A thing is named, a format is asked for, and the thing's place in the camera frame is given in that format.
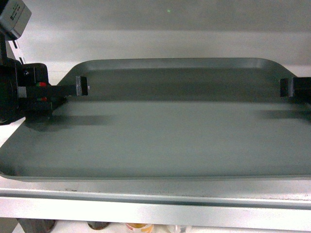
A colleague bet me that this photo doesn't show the clear glass jar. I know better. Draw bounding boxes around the clear glass jar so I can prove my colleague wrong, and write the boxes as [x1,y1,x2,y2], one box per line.
[167,225,192,233]

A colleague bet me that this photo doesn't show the dark brown jar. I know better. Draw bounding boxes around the dark brown jar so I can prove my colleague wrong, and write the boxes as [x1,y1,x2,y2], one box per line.
[17,218,56,233]

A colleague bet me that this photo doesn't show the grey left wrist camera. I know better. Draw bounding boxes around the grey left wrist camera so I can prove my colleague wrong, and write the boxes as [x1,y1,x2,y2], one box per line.
[0,0,32,41]

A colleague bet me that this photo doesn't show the yellow jar with label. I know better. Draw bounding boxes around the yellow jar with label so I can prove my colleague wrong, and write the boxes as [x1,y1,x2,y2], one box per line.
[125,223,154,233]

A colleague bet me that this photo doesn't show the brown lidded jar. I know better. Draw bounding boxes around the brown lidded jar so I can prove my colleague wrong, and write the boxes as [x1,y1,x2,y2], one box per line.
[87,221,110,231]

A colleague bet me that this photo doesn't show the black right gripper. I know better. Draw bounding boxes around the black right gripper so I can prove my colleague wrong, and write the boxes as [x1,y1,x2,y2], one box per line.
[280,77,311,105]

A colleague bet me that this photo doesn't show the white slotted shelf upright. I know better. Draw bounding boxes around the white slotted shelf upright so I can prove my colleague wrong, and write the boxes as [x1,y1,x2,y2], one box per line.
[9,40,26,64]

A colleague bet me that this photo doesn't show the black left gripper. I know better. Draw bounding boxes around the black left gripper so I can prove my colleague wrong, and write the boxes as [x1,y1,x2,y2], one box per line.
[14,63,87,121]

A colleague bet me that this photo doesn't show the silver grey serving tray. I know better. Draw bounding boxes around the silver grey serving tray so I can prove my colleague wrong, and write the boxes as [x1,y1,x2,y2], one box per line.
[0,58,311,179]

